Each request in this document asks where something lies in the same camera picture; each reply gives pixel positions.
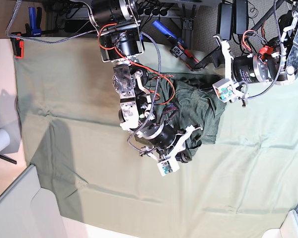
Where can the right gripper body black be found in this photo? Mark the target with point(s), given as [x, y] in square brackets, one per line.
[185, 155]

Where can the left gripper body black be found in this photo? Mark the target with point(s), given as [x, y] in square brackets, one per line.
[215, 57]

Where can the green grey T-shirt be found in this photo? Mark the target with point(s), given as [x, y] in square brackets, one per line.
[197, 104]

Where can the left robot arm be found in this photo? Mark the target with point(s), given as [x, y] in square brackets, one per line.
[271, 51]

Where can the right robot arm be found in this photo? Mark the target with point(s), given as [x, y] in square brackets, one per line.
[117, 26]

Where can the blue orange clamp on table edge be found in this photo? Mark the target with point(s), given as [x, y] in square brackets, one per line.
[178, 47]

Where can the black power adapter right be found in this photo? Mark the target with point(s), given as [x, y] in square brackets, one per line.
[224, 22]

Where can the black power adapter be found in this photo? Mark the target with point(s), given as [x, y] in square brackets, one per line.
[224, 22]
[240, 15]

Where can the light green table cloth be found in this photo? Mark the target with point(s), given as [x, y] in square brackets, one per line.
[239, 187]

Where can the black power brick left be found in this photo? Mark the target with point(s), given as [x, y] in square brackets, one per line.
[77, 26]

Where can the blue orange bar clamp left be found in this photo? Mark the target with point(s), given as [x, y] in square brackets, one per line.
[33, 29]

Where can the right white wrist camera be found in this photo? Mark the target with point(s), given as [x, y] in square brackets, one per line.
[164, 144]

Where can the aluminium frame leg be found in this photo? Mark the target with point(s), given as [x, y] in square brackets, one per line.
[188, 13]

